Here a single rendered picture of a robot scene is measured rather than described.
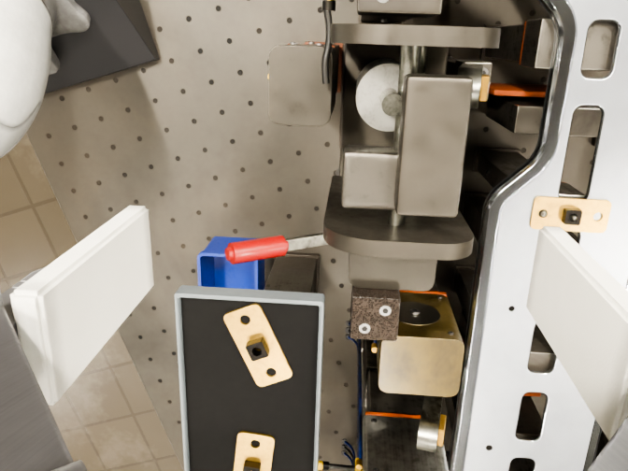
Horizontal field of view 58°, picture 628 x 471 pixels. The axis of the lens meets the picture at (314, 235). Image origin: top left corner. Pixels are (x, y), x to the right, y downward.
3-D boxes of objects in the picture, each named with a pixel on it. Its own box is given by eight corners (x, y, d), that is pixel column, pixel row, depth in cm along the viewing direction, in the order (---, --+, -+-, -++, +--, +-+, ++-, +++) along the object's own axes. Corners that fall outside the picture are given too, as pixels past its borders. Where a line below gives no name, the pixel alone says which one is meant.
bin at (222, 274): (266, 293, 103) (258, 317, 95) (212, 291, 104) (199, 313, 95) (266, 236, 99) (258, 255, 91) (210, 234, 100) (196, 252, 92)
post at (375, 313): (382, 223, 97) (397, 342, 59) (352, 222, 97) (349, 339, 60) (384, 195, 95) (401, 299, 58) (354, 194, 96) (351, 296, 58)
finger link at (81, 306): (55, 407, 14) (25, 406, 14) (155, 286, 20) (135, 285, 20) (38, 293, 13) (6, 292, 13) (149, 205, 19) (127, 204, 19)
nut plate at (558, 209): (611, 200, 63) (616, 203, 62) (604, 232, 64) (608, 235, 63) (534, 195, 63) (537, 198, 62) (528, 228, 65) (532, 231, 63)
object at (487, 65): (448, 81, 89) (488, 101, 61) (428, 80, 89) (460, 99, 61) (450, 54, 87) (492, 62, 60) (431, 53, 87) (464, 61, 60)
